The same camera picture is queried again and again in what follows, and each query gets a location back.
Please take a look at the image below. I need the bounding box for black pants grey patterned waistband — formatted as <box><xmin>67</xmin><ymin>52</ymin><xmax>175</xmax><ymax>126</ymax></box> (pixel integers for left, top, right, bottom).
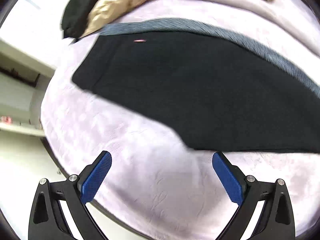
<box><xmin>72</xmin><ymin>18</ymin><xmax>319</xmax><ymax>153</ymax></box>

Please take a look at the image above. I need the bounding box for lavender embossed blanket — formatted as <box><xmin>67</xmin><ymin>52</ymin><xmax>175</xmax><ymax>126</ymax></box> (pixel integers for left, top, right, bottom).
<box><xmin>41</xmin><ymin>0</ymin><xmax>319</xmax><ymax>239</ymax></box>

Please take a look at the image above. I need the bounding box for white shelf cabinet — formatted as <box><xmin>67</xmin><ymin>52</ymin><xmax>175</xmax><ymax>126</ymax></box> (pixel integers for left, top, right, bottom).
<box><xmin>1</xmin><ymin>41</ymin><xmax>55</xmax><ymax>138</ymax></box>

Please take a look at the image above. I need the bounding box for black garment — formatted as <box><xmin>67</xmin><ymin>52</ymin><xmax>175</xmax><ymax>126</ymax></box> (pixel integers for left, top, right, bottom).
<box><xmin>61</xmin><ymin>0</ymin><xmax>98</xmax><ymax>39</ymax></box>

